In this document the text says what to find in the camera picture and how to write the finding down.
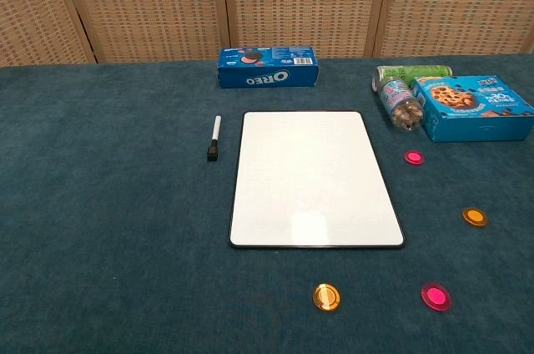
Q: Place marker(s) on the red round magnet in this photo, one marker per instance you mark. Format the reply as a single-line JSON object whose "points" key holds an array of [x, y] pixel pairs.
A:
{"points": [[436, 296], [414, 157]]}

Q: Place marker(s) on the yellow round magnet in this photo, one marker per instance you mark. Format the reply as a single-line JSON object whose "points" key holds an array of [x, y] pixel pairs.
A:
{"points": [[475, 216], [326, 296]]}

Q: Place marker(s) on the white magnetic whiteboard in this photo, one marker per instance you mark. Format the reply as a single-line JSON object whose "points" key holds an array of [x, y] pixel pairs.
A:
{"points": [[313, 183]]}

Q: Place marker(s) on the black white marker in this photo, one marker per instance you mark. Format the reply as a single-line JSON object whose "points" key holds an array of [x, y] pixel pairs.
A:
{"points": [[216, 128]]}

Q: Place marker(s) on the blue Oreo cookie box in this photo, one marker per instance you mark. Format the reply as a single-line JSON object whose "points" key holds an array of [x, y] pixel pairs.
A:
{"points": [[267, 76]]}

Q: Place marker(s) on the clear plastic snack jar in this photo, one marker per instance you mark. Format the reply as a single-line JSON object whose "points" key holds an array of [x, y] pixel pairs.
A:
{"points": [[400, 99]]}

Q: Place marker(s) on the teal table cloth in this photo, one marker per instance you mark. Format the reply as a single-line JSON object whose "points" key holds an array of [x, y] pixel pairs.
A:
{"points": [[104, 203]]}

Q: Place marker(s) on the green drink can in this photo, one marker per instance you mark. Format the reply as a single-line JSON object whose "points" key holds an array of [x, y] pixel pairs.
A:
{"points": [[417, 72]]}

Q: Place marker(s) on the woven bamboo folding screen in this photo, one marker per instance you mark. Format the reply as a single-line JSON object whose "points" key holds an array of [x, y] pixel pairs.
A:
{"points": [[146, 3]]}

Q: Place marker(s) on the light blue cookie box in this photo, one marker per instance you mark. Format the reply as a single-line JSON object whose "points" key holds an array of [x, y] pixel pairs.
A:
{"points": [[471, 120]]}

